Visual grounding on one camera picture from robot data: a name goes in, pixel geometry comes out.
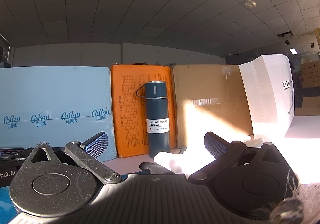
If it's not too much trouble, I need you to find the large light blue box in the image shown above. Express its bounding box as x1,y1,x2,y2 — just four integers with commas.
1,66,117,162

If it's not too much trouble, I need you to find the dark blue vacuum bottle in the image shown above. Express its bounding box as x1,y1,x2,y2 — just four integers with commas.
136,81,170,158

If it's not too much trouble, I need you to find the white paper bag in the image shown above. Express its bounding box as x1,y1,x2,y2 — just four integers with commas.
239,54,295,141

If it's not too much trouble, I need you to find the blue printed table mat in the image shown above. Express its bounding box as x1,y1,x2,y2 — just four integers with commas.
0,186,18,224

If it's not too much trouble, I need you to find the smartphone with lit screen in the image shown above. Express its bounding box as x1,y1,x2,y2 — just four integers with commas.
1,148,33,163

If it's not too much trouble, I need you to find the brown cardboard box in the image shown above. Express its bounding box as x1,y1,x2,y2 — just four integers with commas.
171,64,253,147

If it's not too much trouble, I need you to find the orange cardboard box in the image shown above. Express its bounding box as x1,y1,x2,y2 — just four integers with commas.
111,64,177,158

